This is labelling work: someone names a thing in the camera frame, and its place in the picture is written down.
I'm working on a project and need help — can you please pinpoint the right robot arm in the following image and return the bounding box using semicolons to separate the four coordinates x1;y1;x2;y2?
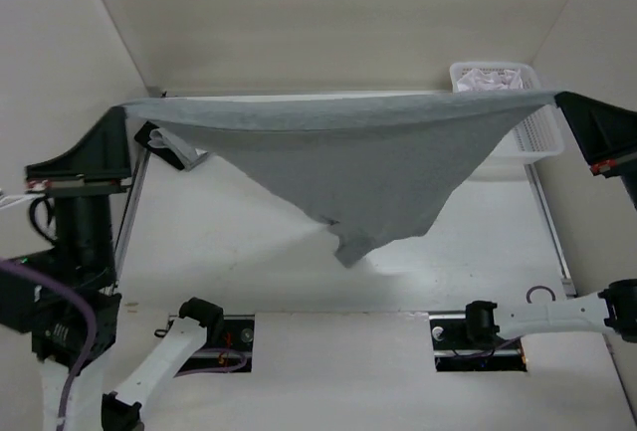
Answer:
461;92;636;347

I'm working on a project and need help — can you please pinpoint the folded black tank top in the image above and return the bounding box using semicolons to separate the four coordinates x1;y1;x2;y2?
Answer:
133;121;185;171

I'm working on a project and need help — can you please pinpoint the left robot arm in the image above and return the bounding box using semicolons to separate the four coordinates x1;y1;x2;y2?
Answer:
1;107;224;430

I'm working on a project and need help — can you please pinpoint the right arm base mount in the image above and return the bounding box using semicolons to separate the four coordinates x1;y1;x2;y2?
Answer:
429;314;528;372

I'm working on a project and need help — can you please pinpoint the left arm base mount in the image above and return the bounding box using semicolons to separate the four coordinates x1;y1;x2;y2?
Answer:
154;315;256;376

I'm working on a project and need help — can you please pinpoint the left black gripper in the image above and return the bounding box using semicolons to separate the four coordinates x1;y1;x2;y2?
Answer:
31;103;137;288

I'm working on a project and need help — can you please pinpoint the folded light grey tank top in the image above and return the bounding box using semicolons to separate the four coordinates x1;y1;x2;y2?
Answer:
160;127;210;171

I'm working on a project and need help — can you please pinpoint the pale pink tank top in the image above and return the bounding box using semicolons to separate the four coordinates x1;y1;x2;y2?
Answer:
456;68;524;93

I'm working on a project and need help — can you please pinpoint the white plastic laundry basket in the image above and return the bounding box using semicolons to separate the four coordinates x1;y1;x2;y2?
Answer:
449;62;564;167

